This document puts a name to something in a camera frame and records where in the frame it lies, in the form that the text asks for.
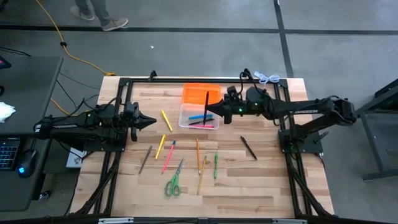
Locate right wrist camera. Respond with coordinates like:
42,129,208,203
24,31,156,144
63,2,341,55
226,85,241,101

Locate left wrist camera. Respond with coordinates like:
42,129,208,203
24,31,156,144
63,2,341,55
123,101,140,118

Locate black computer desk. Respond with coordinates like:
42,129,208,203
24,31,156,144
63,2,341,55
0,55,65,213

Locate black side table frame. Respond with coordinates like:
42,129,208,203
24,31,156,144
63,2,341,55
354,79,398,182

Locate long yellow extension cable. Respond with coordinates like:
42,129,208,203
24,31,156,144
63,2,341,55
34,0,118,77

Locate black device with pink light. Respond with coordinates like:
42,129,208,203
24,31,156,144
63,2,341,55
0,55,12,70

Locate green-handled scissors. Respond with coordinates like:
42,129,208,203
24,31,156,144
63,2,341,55
164,157,185,198

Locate black pen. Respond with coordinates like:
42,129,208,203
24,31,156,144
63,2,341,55
203,91,210,126
239,136,258,161
188,118,215,126

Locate green pen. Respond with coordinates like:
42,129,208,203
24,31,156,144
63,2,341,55
213,151,220,180

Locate orange pencil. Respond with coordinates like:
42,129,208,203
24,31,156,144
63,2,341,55
195,138,202,175

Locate white crumpled tissue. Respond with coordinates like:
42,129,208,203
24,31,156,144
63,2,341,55
0,101,16,124

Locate black floor cable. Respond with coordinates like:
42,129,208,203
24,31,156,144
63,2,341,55
55,71,101,110

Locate orange plastic box lid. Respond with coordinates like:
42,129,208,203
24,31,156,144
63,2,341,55
181,82,222,106

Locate grey pencil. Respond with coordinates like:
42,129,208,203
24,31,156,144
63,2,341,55
138,145,153,175

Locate blue marker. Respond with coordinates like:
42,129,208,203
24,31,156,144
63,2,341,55
188,114,214,121

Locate backlit keyboard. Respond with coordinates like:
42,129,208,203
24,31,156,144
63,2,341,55
0,138,21,171

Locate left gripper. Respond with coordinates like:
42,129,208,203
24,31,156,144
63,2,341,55
124,112,157,142

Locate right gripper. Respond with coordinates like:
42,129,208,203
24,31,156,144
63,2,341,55
206,93,249,124

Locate yellow wooden pencil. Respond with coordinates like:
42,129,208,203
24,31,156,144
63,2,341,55
196,155,208,196

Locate yellow cable with plug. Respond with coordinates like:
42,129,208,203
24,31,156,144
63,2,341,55
49,98,72,116

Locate silver bracket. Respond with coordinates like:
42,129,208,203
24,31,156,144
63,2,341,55
272,218,308,224
98,217,134,224

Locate yellow highlighter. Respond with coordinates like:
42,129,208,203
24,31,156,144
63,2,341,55
154,134,167,161
160,109,174,133

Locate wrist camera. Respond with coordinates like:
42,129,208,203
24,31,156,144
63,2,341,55
123,101,140,118
226,85,241,101

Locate person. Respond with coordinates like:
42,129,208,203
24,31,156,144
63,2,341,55
70,0,129,32

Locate clear plastic supply box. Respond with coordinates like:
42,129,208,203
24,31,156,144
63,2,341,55
178,103,220,131

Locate pink pencil with blue cap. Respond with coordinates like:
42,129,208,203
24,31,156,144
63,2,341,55
161,139,177,175

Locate black computer mouse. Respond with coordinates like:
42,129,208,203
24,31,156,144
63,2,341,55
17,149,37,179

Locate white printed box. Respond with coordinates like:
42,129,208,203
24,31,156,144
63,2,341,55
65,147,87,169

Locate black clamp handle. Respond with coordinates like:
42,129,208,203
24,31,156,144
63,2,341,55
313,130,330,144

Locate white cable bundle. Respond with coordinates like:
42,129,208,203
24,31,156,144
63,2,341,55
253,70,280,86

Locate black aluminium table frame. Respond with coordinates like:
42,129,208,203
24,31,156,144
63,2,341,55
70,68,336,224

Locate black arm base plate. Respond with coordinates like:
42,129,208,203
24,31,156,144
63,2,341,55
82,128,129,153
278,129,324,154

